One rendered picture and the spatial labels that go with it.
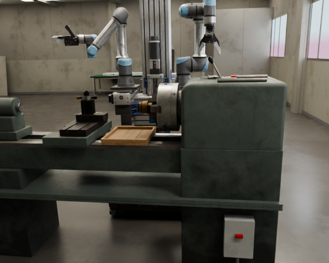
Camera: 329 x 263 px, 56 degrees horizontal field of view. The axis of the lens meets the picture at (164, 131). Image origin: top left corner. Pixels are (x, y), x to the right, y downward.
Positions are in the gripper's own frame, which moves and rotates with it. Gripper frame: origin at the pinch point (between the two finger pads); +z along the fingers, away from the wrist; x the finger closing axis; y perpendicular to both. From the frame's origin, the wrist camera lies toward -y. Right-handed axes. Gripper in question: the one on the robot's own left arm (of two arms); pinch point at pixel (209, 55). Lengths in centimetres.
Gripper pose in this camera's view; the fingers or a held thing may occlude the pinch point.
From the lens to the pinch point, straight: 211.4
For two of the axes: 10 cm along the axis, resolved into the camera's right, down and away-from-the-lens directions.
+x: -9.9, -0.1, 1.4
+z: 0.2, 9.7, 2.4
